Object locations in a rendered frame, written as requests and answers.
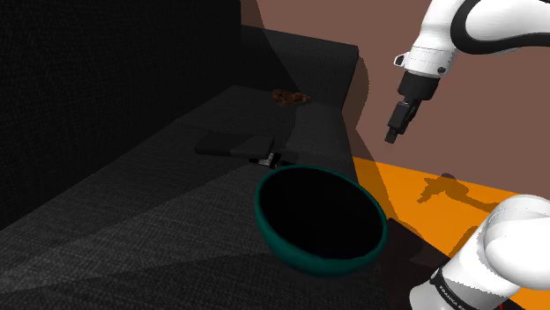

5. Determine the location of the small black and white object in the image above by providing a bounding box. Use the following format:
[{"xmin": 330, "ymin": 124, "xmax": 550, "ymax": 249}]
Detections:
[{"xmin": 249, "ymin": 151, "xmax": 298, "ymax": 170}]

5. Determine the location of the black flat book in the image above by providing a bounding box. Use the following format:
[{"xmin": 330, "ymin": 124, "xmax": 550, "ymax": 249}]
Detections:
[{"xmin": 193, "ymin": 129, "xmax": 277, "ymax": 159}]

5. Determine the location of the teal bowl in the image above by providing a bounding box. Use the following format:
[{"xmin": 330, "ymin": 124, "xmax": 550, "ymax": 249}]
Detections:
[{"xmin": 255, "ymin": 164, "xmax": 390, "ymax": 277}]

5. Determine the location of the dark grey sofa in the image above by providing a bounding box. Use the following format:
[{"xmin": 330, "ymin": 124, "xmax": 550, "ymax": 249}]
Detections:
[{"xmin": 0, "ymin": 0, "xmax": 390, "ymax": 310}]

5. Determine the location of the brown crumpled object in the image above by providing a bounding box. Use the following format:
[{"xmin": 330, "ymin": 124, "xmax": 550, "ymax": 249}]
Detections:
[{"xmin": 271, "ymin": 88, "xmax": 312, "ymax": 107}]

